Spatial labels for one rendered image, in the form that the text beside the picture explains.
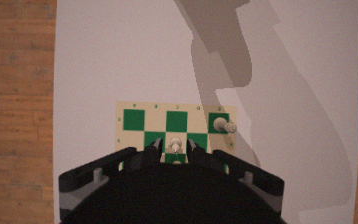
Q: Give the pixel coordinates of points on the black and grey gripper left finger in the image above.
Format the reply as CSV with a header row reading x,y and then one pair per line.
x,y
78,183

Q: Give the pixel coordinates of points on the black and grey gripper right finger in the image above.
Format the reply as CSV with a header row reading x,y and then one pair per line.
x,y
265,184

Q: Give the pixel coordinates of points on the green and cream chessboard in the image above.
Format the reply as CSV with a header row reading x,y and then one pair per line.
x,y
137,124

